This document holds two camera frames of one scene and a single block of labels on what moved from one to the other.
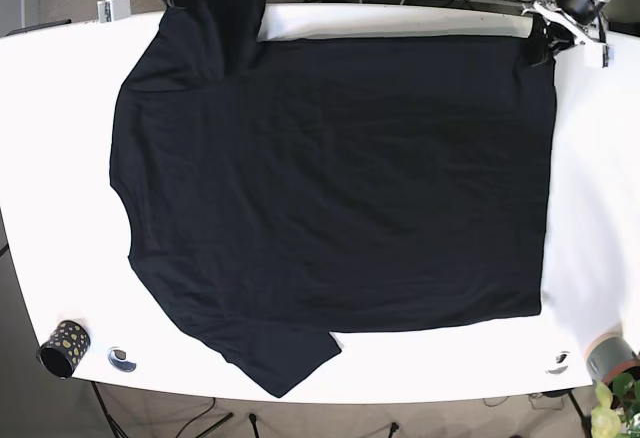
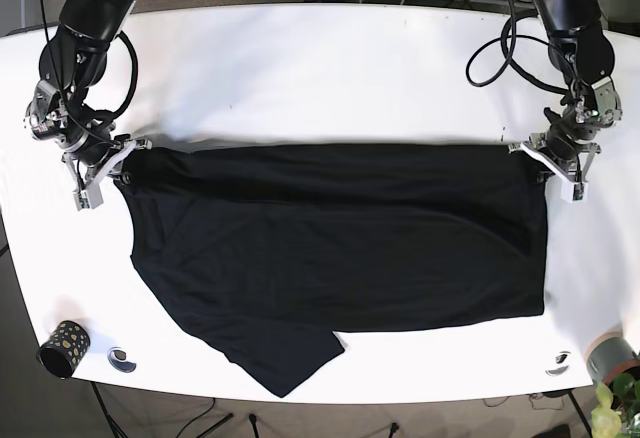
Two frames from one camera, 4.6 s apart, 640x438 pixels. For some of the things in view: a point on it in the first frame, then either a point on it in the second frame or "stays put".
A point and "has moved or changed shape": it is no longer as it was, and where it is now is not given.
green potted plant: x=617 y=413 stays put
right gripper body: x=589 y=37 to x=568 y=172
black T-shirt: x=281 y=191 has moved or changed shape
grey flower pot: x=609 y=356 stays put
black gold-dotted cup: x=65 y=349 stays put
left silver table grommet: x=118 y=360 stays put
